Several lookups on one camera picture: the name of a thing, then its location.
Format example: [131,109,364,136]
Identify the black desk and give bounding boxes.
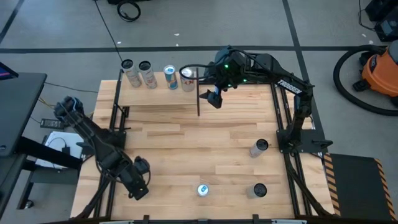
[0,72,84,218]

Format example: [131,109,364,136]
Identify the white Celsius can red print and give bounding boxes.
[138,60,158,90]
[248,138,269,159]

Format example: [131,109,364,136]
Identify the blue silver Red Bull can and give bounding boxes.
[163,64,179,90]
[196,184,210,198]

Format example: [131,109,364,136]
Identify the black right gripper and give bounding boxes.
[199,49,251,109]

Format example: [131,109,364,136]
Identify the orange shop vacuum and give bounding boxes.
[353,40,398,106]
[332,44,398,118]

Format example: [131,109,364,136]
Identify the white paper box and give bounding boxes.
[34,131,84,170]

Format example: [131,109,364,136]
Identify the silver Diet Coke can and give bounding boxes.
[179,67,196,93]

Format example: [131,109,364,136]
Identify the black aluminium table frame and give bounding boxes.
[70,70,336,224]

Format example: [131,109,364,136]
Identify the white Celsius can yellow band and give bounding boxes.
[246,182,268,200]

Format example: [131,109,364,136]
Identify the black floor cable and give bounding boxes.
[93,0,124,62]

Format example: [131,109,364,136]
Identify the white Celsius can orange print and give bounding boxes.
[121,58,143,88]

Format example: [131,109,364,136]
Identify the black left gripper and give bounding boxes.
[119,166,150,200]

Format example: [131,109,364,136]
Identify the black equipment case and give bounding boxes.
[374,14,398,43]
[364,0,398,22]

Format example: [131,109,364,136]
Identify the coiled black cable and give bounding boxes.
[116,0,142,22]

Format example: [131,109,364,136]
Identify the black hazard striped floor mat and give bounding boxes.
[323,152,398,222]

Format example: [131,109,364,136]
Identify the wooden shelf black metal frame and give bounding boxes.
[116,68,201,118]

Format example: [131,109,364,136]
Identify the laptop screen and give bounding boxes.
[0,62,19,81]

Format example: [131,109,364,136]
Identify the black power adapter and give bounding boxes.
[39,118,65,129]

